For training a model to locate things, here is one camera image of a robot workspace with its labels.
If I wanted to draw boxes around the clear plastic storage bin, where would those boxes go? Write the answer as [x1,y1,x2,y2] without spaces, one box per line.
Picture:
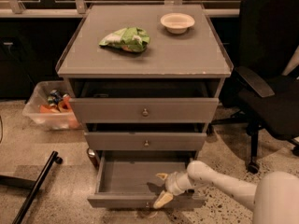
[22,81,81,130]

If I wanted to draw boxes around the green chip bag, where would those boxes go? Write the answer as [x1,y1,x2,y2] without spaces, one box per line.
[99,27,150,53]

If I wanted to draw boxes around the black office chair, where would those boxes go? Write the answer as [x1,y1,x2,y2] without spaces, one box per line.
[212,0,299,174]

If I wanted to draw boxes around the grey bottom drawer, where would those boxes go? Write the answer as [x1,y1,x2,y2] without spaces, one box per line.
[88,151,193,209]

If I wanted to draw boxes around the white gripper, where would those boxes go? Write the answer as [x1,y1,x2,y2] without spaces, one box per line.
[153,171,193,209]

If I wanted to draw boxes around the cans in bin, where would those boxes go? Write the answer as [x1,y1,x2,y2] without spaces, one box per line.
[48,90,63,105]

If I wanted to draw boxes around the grey drawer cabinet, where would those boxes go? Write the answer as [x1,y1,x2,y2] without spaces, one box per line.
[55,4,235,174]

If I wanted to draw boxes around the black metal stand leg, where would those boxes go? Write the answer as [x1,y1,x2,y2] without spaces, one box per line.
[0,151,63,224]

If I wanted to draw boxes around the grey middle drawer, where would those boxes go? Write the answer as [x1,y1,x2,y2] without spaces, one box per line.
[85,123,206,150]

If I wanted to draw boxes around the grey drawer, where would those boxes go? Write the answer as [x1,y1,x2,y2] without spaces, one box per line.
[85,123,206,150]
[88,151,193,209]
[68,81,220,124]

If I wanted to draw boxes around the grey top drawer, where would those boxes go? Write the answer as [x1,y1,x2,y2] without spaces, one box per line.
[68,81,220,124]

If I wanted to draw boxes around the orange item in bin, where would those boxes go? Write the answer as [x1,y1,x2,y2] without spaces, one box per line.
[39,96,72,113]

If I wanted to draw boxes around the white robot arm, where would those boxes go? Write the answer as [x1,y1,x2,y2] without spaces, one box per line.
[153,161,299,224]

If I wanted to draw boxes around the soda can behind cabinet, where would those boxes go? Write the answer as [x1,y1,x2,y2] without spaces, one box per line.
[87,148,98,167]

